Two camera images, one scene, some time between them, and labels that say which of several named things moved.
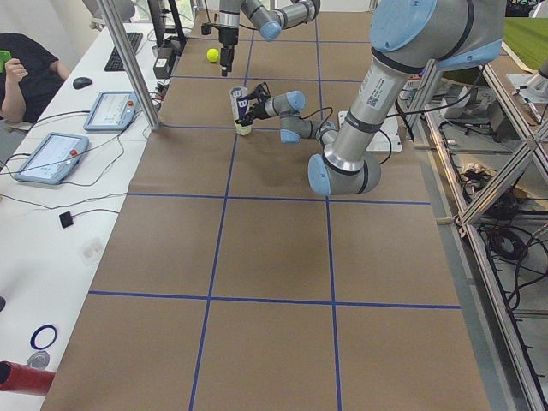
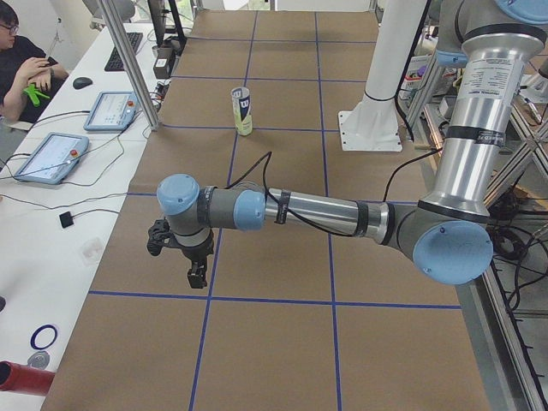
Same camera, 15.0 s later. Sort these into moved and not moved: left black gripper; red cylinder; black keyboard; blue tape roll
Moved: left black gripper
Not moved: red cylinder; blue tape roll; black keyboard
